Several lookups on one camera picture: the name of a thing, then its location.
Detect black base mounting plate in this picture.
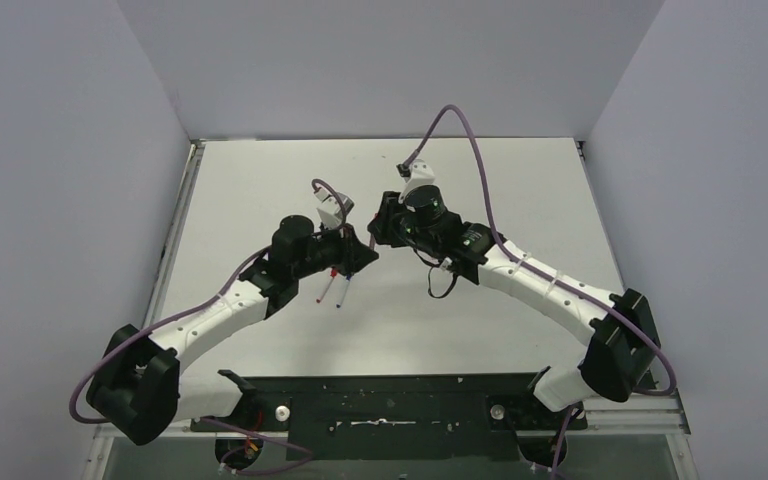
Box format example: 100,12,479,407
220,373,564,461

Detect left side aluminium rail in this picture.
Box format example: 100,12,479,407
138,139,205,328

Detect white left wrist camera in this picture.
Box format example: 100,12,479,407
314,188,354,230

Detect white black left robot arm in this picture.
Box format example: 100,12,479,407
79,215,379,445

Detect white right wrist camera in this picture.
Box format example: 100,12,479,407
396,159,436,203

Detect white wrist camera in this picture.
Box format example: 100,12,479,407
396,159,436,203
314,188,354,230

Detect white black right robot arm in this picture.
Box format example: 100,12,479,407
368,185,660,412

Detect white red marker pen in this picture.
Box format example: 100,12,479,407
316,275,336,303

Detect aluminium frame rail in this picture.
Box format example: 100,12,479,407
93,395,690,440

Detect white blue marker pen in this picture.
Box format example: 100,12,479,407
335,278,351,309

